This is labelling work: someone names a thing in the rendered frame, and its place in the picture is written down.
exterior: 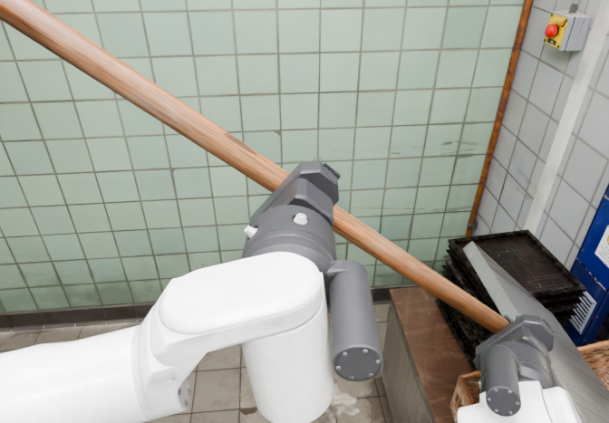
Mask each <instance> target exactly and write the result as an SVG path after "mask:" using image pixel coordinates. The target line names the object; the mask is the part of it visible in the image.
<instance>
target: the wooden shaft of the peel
mask: <svg viewBox="0 0 609 423"><path fill-rule="evenodd" d="M0 20H2V21H3V22H5V23H6V24H9V25H10V26H12V27H13V28H14V29H15V30H17V31H19V32H20V33H22V34H24V35H25V36H27V37H29V38H30V39H32V40H33V41H35V42H36V43H39V44H40V45H41V46H42V47H44V48H45V49H47V50H49V51H50V52H52V53H54V54H55V55H57V56H59V57H60V58H62V59H63V60H65V61H66V62H68V63H69V64H71V65H72V66H74V67H75V68H77V69H79V70H80V71H82V72H84V73H85V74H87V75H89V76H90V77H92V78H93V79H94V80H95V81H97V82H99V83H101V84H102V85H104V86H105V87H107V88H109V89H110V90H112V91H114V92H115V93H117V94H119V95H120V96H121V97H122V98H124V99H125V100H127V101H129V102H131V103H132V104H134V105H135V106H137V107H139V108H140V109H142V110H143V111H145V112H147V113H148V114H149V115H151V116H152V117H154V118H155V119H157V120H159V121H161V122H162V123H164V124H165V125H167V126H169V127H170V128H172V129H173V130H175V131H176V132H178V133H179V134H181V135H182V136H184V137H185V138H187V139H189V140H191V141H192V142H194V143H195V144H197V145H198V146H200V147H201V148H203V149H204V150H206V151H207V152H209V153H211V154H212V155H214V156H215V157H217V158H218V159H221V160H222V161H224V162H225V163H227V164H228V165H229V166H231V167H232V168H234V169H236V170H237V171H239V172H241V173H242V174H244V175H245V176H247V177H248V178H251V179H252V180H254V181H255V182H256V183H257V184H259V185H261V186H262V187H264V188H266V189H267V190H269V191H271V192H272V193H273V192H274V191H275V190H276V189H277V187H278V186H279V185H280V184H281V183H282V182H283V181H284V180H285V179H286V178H287V176H288V175H289V173H288V172H286V171H285V170H283V169H282V168H280V167H278V166H277V165H276V164H275V163H273V162H272V161H270V160H269V159H267V158H266V157H264V156H263V155H261V154H260V153H258V152H257V151H255V150H254V149H252V148H250V147H249V146H248V145H247V144H245V143H244V142H242V141H241V140H239V139H237V138H236V137H234V136H233V135H231V134H230V133H228V132H227V131H225V130H223V129H222V128H220V127H219V126H218V125H217V124H215V123H214V122H212V121H211V120H209V119H208V118H206V117H205V116H203V115H202V114H200V113H199V112H197V111H195V110H194V109H192V108H191V107H189V106H188V105H187V104H186V103H184V102H183V101H181V100H179V99H178V98H176V97H175V96H173V95H172V94H170V93H169V92H167V91H165V90H164V89H162V88H161V87H159V85H157V84H156V83H154V82H152V81H151V80H150V79H148V78H147V77H145V76H144V75H142V74H141V73H139V72H137V71H136V70H134V69H133V68H131V67H130V66H129V65H128V64H126V63H125V62H123V61H121V60H120V59H118V58H117V57H115V56H114V55H112V54H111V53H109V52H107V51H106V50H104V49H103V48H101V47H100V46H99V45H98V44H96V43H94V42H93V41H92V40H90V39H89V38H87V37H86V36H84V35H83V34H81V33H79V32H78V31H76V30H75V29H73V28H72V27H71V26H69V25H68V24H66V23H65V22H63V21H62V20H60V19H59V18H57V17H56V16H54V15H53V14H51V13H49V12H48V11H46V10H45V9H43V8H42V7H41V6H39V5H38V4H36V3H35V2H34V1H32V0H0ZM333 216H334V224H333V226H332V230H333V231H334V232H335V233H336V234H337V235H339V236H341V237H343V238H344V239H346V240H347V241H349V242H351V243H352V244H354V245H356V246H357V247H359V248H361V249H362V250H363V251H364V252H366V253H367V254H369V255H371V256H373V257H374V258H376V259H377V260H379V261H381V262H382V263H384V264H386V265H387V266H389V267H390V268H391V269H393V270H394V271H396V272H397V273H399V274H401V275H403V276H404V277H406V278H407V279H409V280H411V281H412V282H414V283H415V284H417V285H418V286H419V287H421V288H423V289H424V290H426V291H427V292H429V293H431V294H433V295H434V296H436V297H437V298H439V299H440V300H442V301H443V302H445V303H446V304H448V305H449V306H451V307H453V308H454V309H456V310H457V311H459V312H461V313H463V314H464V315H466V316H467V317H469V318H470V319H471V320H473V321H474V322H476V323H478V324H479V325H481V326H483V327H484V328H486V329H487V330H489V331H490V332H493V333H494V334H495V333H497V332H499V331H500V330H502V329H503V328H504V327H506V326H507V325H509V321H508V320H507V319H505V318H504V317H502V316H501V315H499V314H498V313H497V312H495V311H493V310H492V309H490V308H489V307H487V306H486V305H485V304H484V303H482V302H480V301H479V300H477V299H476V298H474V297H473V296H471V295H470V294H468V293H466V292H465V291H463V290H462V289H460V288H459V287H458V286H457V285H455V284H453V283H452V282H450V281H449V280H447V279H446V278H444V277H443V276H441V275H440V274H438V273H437V272H435V271H434V270H432V269H431V268H429V267H428V266H427V265H425V264H424V263H422V262H421V261H419V260H418V259H416V258H415V257H413V256H412V255H410V254H408V253H407V252H405V251H404V250H402V249H401V248H399V247H398V246H397V245H395V244H394V243H392V242H391V241H389V240H388V239H386V238H385V237H383V236H382V235H380V234H379V233H377V232H376V231H374V230H373V229H371V228H370V227H368V226H367V225H366V224H364V223H363V222H361V221H360V220H358V219H357V218H355V217H354V216H352V215H350V214H349V213H347V212H346V211H344V210H343V209H341V208H340V207H338V206H337V205H334V206H333Z"/></svg>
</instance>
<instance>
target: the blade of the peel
mask: <svg viewBox="0 0 609 423"><path fill-rule="evenodd" d="M462 249H463V251H464V252H465V254H466V256H467V257H468V259H469V260H470V262H471V264H472V266H473V267H474V269H475V271H476V272H477V274H478V276H479V278H480V280H481V281H482V283H483V284H484V286H485V287H486V289H487V291H488V293H489V295H490V296H491V298H492V300H493V302H494V303H495V305H496V306H497V308H498V310H499V311H500V313H501V315H502V316H504V315H507V316H508V317H510V318H511V319H513V320H514V317H516V316H517V315H519V316H521V315H523V314H525V315H533V316H538V317H540V318H541V320H542V319H545V320H546V321H547V322H548V323H549V324H550V325H551V326H552V327H553V328H554V329H555V332H554V333H553V335H554V344H553V350H551V351H550V352H549V353H548V354H549V357H550V360H551V365H550V367H551V370H552V373H553V377H554V380H555V384H556V387H560V388H561V389H564V390H566V392H567V393H568V395H569V397H570V399H571V400H572V402H573V404H574V406H575V409H576V411H577V413H578V415H579V418H580V419H581V421H582V423H609V392H608V390H607V389H606V388H605V386H604V384H603V383H602V382H601V381H600V380H599V378H598V377H597V376H596V374H595V372H594V371H593V370H592V368H591V367H590V365H589V364H588V363H587V361H586V360H585V358H584V357H583V355H582V354H581V353H580V351H579V350H578V349H577V348H576V346H575V345H574V343H573V342H572V341H571V339H570V338H569V336H568V335H567V334H566V332H565V330H564V329H563V328H562V326H561V325H560V323H559V322H558V321H557V319H556V317H555V316H554V315H553V314H552V313H551V312H550V311H549V310H548V309H546V308H545V307H544V306H543V305H542V304H541V303H540V302H539V301H538V300H537V299H536V298H534V297H533V296H532V295H531V294H530V293H529V292H528V291H527V290H526V289H525V288H523V287H522V286H521V285H520V284H519V283H518V282H517V281H516V280H515V279H514V278H512V277H511V276H510V275H509V274H508V273H507V272H506V271H505V270H504V269H503V268H501V267H500V266H499V265H498V264H497V263H496V262H495V261H494V260H493V259H492V258H491V257H489V256H488V255H487V254H486V253H485V252H484V251H483V250H482V249H481V248H480V247H478V246H477V245H476V244H475V243H474V242H473V241H471V242H470V243H469V244H468V245H466V246H465V247H464V248H462Z"/></svg>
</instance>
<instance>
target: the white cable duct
mask: <svg viewBox="0 0 609 423"><path fill-rule="evenodd" d="M608 29H609V0H601V3H600V5H599V7H598V10H597V13H596V16H595V19H594V23H593V26H592V29H591V32H590V34H589V37H588V40H587V43H586V46H585V50H584V53H583V56H582V58H581V61H580V63H579V66H578V69H577V72H576V75H575V79H574V82H573V85H572V88H571V91H570V93H569V96H568V99H567V102H566V105H565V108H564V111H563V114H562V117H561V120H560V122H559V125H558V128H557V131H556V135H555V138H554V141H553V144H552V147H551V150H550V152H549V155H548V158H547V160H546V164H545V167H544V170H543V173H542V176H541V179H540V181H539V184H538V187H537V190H536V194H535V197H534V200H533V203H532V206H531V208H530V210H529V213H528V216H527V221H526V223H525V226H524V229H523V230H526V229H528V230H529V231H530V232H531V233H532V234H533V235H535V232H536V230H537V226H538V223H539V220H540V218H541V216H542V213H543V210H544V207H545V205H546V201H547V198H548V196H549V193H550V190H551V187H552V185H553V183H554V180H555V177H556V172H557V171H558V168H559V165H560V162H561V160H562V157H563V155H564V152H565V149H566V145H567V142H568V140H569V138H570V135H571V132H572V129H573V127H574V125H575V120H576V117H577V115H578V112H579V110H580V107H581V104H582V102H583V99H584V96H585V93H586V90H587V87H588V84H589V82H590V80H591V77H592V74H593V71H594V69H595V65H596V62H597V59H598V57H599V54H600V52H601V49H602V46H603V44H604V39H605V37H606V35H607V32H608Z"/></svg>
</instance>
